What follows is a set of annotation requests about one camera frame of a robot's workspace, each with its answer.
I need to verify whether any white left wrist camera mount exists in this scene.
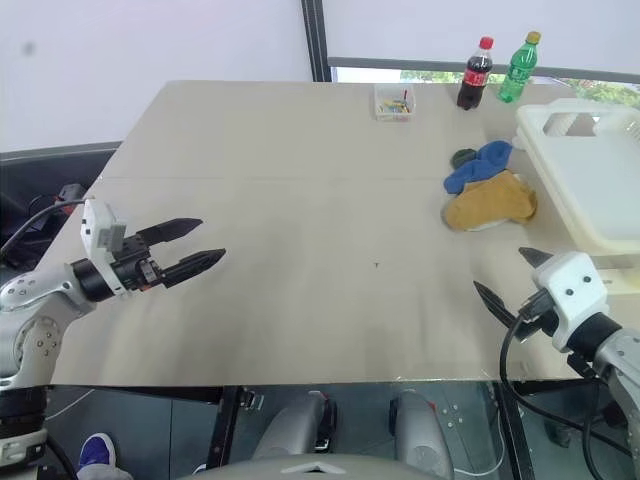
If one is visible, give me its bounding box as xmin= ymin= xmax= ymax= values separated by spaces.
xmin=79 ymin=198 xmax=129 ymax=297

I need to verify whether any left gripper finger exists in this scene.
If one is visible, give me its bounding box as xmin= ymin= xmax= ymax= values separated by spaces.
xmin=161 ymin=247 xmax=228 ymax=289
xmin=137 ymin=217 xmax=204 ymax=247

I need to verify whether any grey robot torso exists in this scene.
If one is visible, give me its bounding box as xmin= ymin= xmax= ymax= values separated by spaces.
xmin=192 ymin=451 xmax=454 ymax=480

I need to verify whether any white plastic basket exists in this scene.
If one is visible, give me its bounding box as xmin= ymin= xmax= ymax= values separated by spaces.
xmin=514 ymin=97 xmax=640 ymax=259

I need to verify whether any thin white floor cable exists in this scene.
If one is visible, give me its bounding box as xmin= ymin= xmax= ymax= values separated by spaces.
xmin=46 ymin=386 xmax=97 ymax=422

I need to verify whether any blue shoe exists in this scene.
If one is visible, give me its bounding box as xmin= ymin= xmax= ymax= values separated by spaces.
xmin=78 ymin=432 xmax=119 ymax=474

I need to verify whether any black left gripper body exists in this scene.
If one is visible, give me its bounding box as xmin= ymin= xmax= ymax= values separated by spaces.
xmin=112 ymin=233 xmax=167 ymax=296

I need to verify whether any green bottle yellow cap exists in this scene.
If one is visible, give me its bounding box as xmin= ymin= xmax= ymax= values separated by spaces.
xmin=496 ymin=30 xmax=543 ymax=104

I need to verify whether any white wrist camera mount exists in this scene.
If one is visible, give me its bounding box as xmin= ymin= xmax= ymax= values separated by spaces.
xmin=531 ymin=251 xmax=612 ymax=354
xmin=79 ymin=198 xmax=129 ymax=297

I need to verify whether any cola bottle red cap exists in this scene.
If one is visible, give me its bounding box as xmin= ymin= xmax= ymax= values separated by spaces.
xmin=455 ymin=35 xmax=495 ymax=112

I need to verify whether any grey rounded robot leg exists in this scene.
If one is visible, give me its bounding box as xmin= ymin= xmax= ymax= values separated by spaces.
xmin=248 ymin=391 xmax=337 ymax=467
xmin=388 ymin=389 xmax=455 ymax=480

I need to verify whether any mustard yellow sock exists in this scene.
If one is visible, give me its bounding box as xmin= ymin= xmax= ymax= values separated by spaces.
xmin=440 ymin=169 xmax=539 ymax=233

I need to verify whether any dark green sock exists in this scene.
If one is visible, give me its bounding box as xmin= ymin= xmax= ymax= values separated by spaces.
xmin=450 ymin=147 xmax=480 ymax=170

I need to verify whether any dark grey wall rail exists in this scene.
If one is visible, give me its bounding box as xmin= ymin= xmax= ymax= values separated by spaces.
xmin=0 ymin=141 xmax=123 ymax=167

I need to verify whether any clear box of coloured pieces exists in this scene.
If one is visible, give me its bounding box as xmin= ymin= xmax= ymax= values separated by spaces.
xmin=373 ymin=83 xmax=417 ymax=122

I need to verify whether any black window frame post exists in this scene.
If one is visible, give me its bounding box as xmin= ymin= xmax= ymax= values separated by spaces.
xmin=299 ymin=0 xmax=334 ymax=84

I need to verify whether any white plastic tray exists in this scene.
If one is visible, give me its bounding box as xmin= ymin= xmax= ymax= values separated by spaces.
xmin=513 ymin=124 xmax=640 ymax=297

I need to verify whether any black table leg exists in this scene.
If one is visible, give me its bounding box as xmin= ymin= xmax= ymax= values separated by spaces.
xmin=208 ymin=385 xmax=242 ymax=472
xmin=491 ymin=382 xmax=532 ymax=480

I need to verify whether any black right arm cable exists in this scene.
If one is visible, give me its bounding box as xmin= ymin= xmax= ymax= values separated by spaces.
xmin=499 ymin=294 xmax=640 ymax=459

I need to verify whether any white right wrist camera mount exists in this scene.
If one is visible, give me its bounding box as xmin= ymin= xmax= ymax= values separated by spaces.
xmin=531 ymin=251 xmax=612 ymax=354

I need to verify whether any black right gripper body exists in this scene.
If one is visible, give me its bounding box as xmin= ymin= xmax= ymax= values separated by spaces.
xmin=516 ymin=286 xmax=560 ymax=338

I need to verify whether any blue sock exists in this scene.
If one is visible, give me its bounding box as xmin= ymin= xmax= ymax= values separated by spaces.
xmin=443 ymin=140 xmax=517 ymax=197

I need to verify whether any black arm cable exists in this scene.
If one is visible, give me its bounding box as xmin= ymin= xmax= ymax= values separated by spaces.
xmin=0 ymin=198 xmax=87 ymax=256
xmin=499 ymin=294 xmax=640 ymax=459

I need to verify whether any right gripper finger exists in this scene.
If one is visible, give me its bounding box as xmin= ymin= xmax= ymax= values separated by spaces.
xmin=472 ymin=280 xmax=525 ymax=333
xmin=518 ymin=246 xmax=554 ymax=274

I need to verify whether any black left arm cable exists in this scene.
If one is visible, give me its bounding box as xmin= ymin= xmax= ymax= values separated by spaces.
xmin=0 ymin=198 xmax=87 ymax=256

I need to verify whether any grey trouser leg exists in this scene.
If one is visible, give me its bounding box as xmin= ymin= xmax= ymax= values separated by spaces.
xmin=76 ymin=463 xmax=132 ymax=480

